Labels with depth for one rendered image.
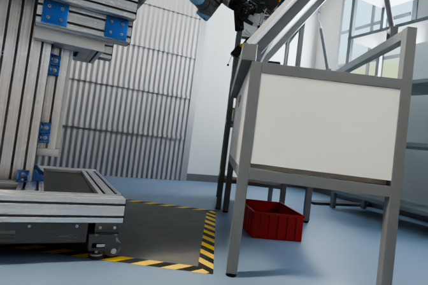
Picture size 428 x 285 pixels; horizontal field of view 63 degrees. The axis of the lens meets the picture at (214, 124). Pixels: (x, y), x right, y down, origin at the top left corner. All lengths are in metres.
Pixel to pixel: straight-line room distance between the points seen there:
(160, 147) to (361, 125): 2.67
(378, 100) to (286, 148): 0.39
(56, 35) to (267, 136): 0.93
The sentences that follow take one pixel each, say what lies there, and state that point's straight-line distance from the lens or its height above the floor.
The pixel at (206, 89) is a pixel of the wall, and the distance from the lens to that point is 4.01.
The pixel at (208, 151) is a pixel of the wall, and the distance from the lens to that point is 4.03.
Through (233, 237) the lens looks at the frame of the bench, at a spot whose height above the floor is 0.14.
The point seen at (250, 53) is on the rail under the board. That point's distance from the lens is 1.34.
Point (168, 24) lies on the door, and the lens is 3.91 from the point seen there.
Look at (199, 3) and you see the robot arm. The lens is 1.72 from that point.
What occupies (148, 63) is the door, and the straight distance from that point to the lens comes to 3.76.
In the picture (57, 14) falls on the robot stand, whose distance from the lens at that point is 1.51.
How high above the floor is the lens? 0.49
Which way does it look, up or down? 2 degrees up
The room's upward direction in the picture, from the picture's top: 7 degrees clockwise
